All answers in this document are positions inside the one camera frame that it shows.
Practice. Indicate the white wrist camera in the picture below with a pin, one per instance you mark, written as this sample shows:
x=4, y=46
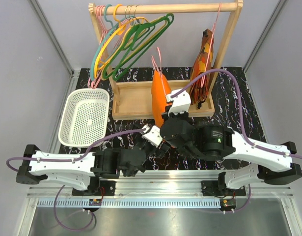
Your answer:
x=152, y=135
x=179, y=104

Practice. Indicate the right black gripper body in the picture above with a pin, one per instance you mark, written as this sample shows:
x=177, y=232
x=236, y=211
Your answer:
x=182, y=116

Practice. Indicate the white slotted cable duct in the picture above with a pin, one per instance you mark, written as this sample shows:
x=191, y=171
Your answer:
x=130, y=203

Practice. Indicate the green velvet hanger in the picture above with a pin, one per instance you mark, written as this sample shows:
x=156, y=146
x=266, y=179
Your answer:
x=116, y=58
x=145, y=36

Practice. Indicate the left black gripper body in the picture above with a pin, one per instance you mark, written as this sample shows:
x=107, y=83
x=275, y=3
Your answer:
x=159, y=152

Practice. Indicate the pink wire hanger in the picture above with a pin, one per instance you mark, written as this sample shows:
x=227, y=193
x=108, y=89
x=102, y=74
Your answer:
x=212, y=37
x=159, y=69

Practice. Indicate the camouflage patterned trousers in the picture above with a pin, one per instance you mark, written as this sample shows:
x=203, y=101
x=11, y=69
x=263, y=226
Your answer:
x=200, y=89

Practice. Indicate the wooden clothes rack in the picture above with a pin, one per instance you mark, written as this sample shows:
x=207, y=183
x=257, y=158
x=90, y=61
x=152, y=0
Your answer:
x=133, y=100

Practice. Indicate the teal plastic hanger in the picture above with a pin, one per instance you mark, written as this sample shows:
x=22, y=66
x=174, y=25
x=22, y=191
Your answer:
x=105, y=31

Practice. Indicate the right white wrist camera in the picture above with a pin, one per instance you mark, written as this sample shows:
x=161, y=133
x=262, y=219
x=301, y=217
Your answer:
x=179, y=104

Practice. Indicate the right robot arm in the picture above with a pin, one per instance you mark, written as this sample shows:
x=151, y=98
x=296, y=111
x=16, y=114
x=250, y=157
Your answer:
x=267, y=163

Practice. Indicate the white perforated plastic basket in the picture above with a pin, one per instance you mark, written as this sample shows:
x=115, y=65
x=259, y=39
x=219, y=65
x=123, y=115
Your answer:
x=85, y=117

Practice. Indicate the orange trousers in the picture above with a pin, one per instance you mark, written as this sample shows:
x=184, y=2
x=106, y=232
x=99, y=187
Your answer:
x=158, y=98

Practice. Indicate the pink wire hangers left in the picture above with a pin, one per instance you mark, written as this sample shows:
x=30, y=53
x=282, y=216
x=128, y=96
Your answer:
x=100, y=32

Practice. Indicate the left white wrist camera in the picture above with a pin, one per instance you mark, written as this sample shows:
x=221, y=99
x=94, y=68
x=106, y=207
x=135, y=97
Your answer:
x=152, y=135

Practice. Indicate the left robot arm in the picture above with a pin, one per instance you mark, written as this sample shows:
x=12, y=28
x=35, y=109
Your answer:
x=84, y=172

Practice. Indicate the yellow plastic hanger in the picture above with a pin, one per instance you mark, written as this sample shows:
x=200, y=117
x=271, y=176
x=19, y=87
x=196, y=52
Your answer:
x=116, y=27

